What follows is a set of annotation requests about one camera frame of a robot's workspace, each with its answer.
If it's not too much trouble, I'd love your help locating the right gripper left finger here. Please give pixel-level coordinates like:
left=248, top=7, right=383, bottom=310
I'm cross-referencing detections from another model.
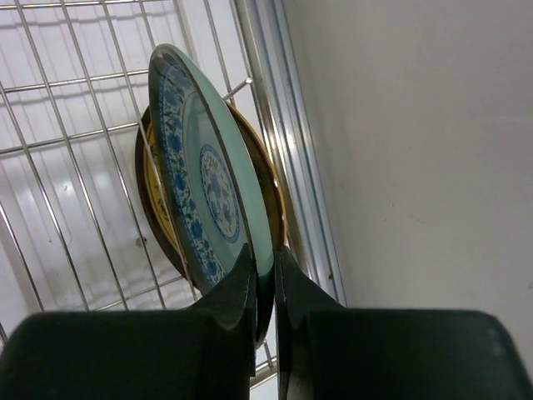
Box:
left=1, top=247, right=257, bottom=399

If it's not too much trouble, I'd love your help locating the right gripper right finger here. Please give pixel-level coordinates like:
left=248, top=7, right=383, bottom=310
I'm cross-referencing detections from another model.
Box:
left=274, top=249, right=532, bottom=399

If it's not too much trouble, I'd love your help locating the blue floral green plate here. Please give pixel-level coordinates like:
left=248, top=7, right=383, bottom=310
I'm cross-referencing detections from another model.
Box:
left=148, top=43, right=274, bottom=345

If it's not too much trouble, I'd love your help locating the yellow patterned plate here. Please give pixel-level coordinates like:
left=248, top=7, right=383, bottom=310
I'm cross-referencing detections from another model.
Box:
left=134, top=103, right=288, bottom=288

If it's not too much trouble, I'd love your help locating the wire dish rack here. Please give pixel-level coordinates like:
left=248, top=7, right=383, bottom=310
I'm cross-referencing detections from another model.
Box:
left=1, top=1, right=254, bottom=399

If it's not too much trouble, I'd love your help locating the right aluminium table rail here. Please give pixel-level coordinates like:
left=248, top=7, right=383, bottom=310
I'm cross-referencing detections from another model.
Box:
left=232, top=1, right=346, bottom=304

